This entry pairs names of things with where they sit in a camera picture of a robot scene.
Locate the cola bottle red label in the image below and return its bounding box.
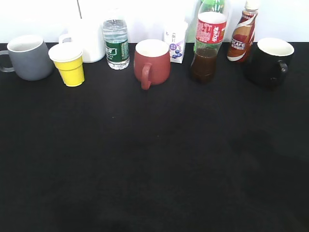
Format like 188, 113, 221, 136
190, 0, 229, 83

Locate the grey ceramic mug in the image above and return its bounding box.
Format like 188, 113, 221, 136
0, 35, 55, 81

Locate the yellow paper cup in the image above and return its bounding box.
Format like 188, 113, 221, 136
48, 42, 84, 87

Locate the green sprite bottle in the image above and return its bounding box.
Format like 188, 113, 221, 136
194, 0, 228, 55

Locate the red ceramic mug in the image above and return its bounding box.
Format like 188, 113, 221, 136
134, 39, 171, 90

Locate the white blueberry milk carton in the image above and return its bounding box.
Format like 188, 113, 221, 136
164, 21, 188, 63

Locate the clear water bottle green label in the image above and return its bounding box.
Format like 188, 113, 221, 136
103, 19, 130, 70

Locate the white ceramic mug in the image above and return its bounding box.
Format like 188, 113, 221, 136
58, 19, 106, 63

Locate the brown nescafe coffee bottle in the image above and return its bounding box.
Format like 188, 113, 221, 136
227, 0, 260, 62

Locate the black ceramic mug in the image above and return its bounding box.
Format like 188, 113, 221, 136
243, 38, 295, 89

